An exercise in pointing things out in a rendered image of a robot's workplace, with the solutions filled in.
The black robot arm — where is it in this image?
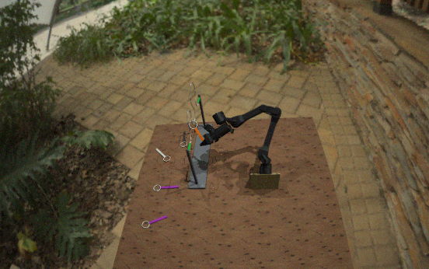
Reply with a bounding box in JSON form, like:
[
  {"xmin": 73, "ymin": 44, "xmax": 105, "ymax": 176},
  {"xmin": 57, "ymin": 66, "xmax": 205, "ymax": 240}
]
[{"xmin": 204, "ymin": 104, "xmax": 281, "ymax": 174}]

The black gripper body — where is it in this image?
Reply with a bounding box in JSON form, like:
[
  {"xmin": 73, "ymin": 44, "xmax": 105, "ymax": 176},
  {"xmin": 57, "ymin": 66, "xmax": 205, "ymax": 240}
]
[{"xmin": 203, "ymin": 128, "xmax": 224, "ymax": 145}]

